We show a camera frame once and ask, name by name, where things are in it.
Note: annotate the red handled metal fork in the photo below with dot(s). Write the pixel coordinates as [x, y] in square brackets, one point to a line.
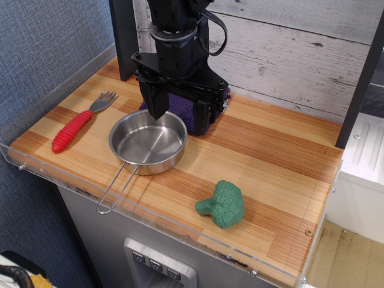
[66, 135]

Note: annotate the stainless steel saucepan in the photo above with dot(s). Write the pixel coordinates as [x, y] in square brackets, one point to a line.
[146, 147]

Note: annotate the dark shelf post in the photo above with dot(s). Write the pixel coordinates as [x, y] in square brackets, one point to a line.
[125, 34]
[368, 70]

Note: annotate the purple folded towel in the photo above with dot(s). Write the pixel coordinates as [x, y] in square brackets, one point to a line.
[184, 109]

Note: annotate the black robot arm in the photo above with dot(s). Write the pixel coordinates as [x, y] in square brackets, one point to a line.
[175, 16]

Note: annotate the dark left shelf post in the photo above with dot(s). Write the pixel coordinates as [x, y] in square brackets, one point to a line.
[125, 34]

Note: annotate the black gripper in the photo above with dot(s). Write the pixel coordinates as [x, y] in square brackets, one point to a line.
[180, 67]

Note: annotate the dark right shelf post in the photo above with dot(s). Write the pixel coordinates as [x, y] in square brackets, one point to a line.
[368, 70]

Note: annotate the silver dispenser button panel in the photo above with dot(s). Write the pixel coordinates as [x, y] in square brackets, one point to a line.
[151, 268]

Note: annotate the white toy sink counter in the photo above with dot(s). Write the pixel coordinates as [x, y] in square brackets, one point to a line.
[363, 155]

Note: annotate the clear acrylic table guard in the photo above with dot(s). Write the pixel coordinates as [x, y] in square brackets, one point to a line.
[251, 191]

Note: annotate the yellow black object corner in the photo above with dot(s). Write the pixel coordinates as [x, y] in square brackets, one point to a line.
[18, 271]

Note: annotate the green toy broccoli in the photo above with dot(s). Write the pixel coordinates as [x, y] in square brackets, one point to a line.
[226, 206]

